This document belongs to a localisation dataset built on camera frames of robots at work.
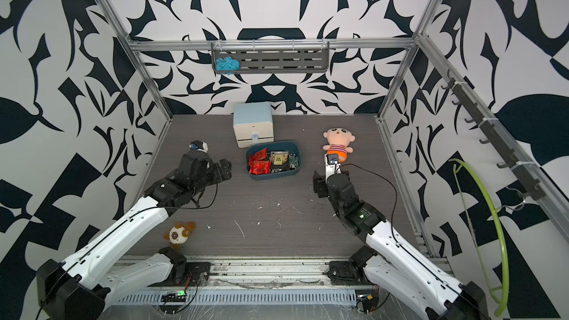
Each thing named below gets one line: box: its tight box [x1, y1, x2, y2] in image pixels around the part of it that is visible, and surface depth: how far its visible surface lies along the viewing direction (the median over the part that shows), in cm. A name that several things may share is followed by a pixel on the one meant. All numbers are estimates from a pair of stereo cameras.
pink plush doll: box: [322, 127, 356, 163], surface depth 104 cm
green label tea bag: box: [288, 151, 301, 170], surface depth 101 cm
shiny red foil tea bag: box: [248, 148, 268, 162], surface depth 100 cm
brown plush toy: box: [162, 222, 197, 249], surface depth 81 cm
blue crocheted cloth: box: [214, 56, 241, 76], surface depth 93 cm
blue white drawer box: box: [232, 101, 275, 149], surface depth 102 cm
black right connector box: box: [356, 293, 380, 314], surface depth 73 cm
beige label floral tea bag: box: [268, 151, 289, 169], surface depth 98 cm
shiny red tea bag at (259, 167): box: [248, 160, 272, 175], surface depth 95 cm
